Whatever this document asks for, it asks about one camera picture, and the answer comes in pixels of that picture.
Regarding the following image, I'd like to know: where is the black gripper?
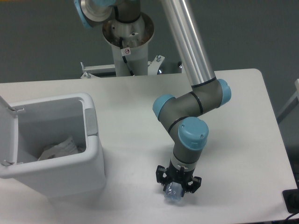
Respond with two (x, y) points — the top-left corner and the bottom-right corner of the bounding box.
(156, 161), (202, 197)

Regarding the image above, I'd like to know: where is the crushed clear plastic bottle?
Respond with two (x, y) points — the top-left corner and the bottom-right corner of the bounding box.
(164, 182), (183, 204)

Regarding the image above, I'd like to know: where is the clear plastic wrapper trash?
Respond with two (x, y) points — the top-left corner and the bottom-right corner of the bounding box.
(38, 136), (83, 161)

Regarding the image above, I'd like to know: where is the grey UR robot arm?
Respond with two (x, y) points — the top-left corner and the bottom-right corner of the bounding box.
(74, 0), (231, 201)

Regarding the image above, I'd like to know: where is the white open trash can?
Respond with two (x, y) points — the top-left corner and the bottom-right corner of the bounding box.
(0, 92), (106, 197)

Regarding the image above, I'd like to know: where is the black box at table edge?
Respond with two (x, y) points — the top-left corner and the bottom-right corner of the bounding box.
(282, 189), (299, 213)

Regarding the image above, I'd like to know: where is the white pedestal base frame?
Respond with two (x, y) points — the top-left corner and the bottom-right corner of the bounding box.
(80, 54), (185, 79)

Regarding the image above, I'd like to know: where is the white frame at right edge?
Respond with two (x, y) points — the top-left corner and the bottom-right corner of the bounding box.
(276, 79), (299, 124)

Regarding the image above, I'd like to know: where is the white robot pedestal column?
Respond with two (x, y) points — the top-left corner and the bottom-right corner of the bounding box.
(102, 12), (154, 77)

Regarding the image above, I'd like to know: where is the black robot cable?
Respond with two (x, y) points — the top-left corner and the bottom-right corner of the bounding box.
(119, 36), (135, 77)

